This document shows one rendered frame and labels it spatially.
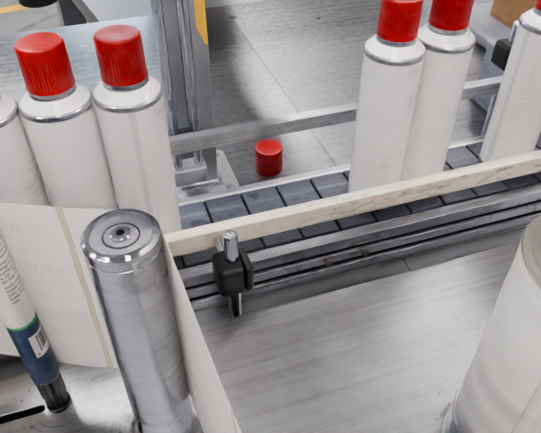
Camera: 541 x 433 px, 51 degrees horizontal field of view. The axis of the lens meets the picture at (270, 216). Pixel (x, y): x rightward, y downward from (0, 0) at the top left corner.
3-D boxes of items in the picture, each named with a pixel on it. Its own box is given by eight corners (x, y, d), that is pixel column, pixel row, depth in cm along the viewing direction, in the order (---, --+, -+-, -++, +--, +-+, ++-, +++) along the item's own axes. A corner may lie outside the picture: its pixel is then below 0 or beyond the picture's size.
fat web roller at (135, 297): (139, 469, 38) (74, 277, 25) (129, 409, 41) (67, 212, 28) (207, 448, 39) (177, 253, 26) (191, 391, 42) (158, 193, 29)
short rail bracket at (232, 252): (224, 344, 51) (216, 249, 43) (216, 319, 53) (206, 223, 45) (258, 334, 52) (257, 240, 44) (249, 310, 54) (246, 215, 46)
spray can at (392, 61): (360, 215, 56) (388, 10, 43) (338, 184, 60) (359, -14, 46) (407, 204, 58) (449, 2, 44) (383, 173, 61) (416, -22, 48)
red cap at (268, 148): (249, 170, 70) (248, 148, 68) (264, 156, 72) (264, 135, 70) (272, 179, 69) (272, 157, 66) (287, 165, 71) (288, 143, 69)
